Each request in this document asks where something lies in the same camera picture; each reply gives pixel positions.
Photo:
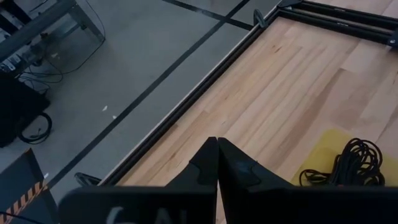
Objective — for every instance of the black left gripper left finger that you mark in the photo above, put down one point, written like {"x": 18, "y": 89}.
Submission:
{"x": 202, "y": 174}

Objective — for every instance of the black equipment case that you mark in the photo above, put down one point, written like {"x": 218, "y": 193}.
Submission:
{"x": 15, "y": 109}

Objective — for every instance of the yellow translucent plastic bin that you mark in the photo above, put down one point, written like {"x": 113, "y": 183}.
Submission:
{"x": 320, "y": 149}

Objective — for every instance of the grey metal workbench frame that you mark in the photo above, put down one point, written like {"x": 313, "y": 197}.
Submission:
{"x": 37, "y": 25}

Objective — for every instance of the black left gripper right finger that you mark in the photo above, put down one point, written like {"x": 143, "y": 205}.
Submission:
{"x": 239, "y": 174}

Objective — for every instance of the black table clamp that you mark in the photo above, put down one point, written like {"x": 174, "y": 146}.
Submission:
{"x": 259, "y": 18}
{"x": 87, "y": 180}

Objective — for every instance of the black aluminium table frame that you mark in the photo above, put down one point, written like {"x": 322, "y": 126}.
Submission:
{"x": 191, "y": 99}

